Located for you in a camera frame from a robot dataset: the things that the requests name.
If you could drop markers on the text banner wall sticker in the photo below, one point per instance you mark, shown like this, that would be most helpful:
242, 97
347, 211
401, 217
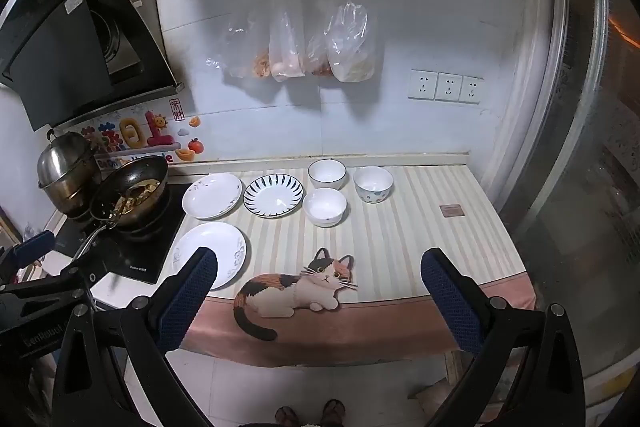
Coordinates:
155, 159

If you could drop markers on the brown square coaster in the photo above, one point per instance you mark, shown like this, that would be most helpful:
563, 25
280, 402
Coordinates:
451, 210

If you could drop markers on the clear plastic bag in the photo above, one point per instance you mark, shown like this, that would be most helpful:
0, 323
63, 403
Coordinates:
287, 52
352, 47
318, 57
250, 42

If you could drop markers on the person's sandal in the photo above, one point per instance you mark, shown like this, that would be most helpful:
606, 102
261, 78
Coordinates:
286, 417
333, 412

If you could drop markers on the black frying pan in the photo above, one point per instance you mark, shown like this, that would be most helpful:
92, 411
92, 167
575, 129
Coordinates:
132, 194

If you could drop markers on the steel steamer pot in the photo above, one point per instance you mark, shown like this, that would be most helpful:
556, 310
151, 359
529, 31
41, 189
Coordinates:
67, 172

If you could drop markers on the black range hood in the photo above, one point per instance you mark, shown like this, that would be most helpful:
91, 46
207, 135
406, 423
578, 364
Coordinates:
60, 52

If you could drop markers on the gold ingot wall sticker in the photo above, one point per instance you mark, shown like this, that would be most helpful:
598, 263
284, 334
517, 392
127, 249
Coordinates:
178, 156

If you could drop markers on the black induction cooktop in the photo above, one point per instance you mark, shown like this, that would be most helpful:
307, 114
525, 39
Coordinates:
132, 252

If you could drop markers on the glass sliding door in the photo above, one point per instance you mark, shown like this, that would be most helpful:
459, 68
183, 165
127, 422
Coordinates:
590, 132

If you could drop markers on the striped cat print tablecloth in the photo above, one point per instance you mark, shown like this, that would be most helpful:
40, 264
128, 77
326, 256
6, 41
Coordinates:
400, 237

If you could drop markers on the blue striped plate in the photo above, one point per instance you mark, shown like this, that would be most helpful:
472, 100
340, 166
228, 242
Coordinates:
273, 196

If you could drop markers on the person's right sandal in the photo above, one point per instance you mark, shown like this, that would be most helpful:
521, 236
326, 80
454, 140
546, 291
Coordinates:
333, 412

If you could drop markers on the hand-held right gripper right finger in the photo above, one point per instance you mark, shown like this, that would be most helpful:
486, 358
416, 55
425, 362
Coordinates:
450, 302

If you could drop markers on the person's left sandal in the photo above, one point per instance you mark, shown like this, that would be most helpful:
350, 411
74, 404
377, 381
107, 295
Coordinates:
286, 417

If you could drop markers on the plain white bowl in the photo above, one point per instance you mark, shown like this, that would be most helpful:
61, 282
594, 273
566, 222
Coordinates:
325, 207

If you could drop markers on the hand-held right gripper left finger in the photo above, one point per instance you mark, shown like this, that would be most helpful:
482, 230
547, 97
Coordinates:
190, 297

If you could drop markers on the small white floral plate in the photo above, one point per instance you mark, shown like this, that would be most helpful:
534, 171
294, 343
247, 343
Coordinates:
212, 196

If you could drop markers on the large white floral plate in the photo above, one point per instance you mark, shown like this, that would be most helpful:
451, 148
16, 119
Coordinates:
210, 259

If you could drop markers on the persimmon wall sticker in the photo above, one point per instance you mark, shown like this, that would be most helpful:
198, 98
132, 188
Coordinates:
196, 145

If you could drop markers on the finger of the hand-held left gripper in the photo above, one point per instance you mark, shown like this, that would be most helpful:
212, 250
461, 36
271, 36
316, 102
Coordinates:
35, 248

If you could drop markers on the red stamp wall sticker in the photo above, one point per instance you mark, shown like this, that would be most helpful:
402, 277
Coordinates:
177, 108

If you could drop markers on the white wall socket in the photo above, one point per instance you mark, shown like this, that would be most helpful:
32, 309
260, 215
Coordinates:
423, 84
448, 87
472, 89

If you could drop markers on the colourful letter wall sticker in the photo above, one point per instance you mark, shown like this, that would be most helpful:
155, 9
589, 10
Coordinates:
132, 132

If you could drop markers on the white dotted bowl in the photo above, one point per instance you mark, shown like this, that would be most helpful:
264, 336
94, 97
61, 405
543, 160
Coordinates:
373, 184

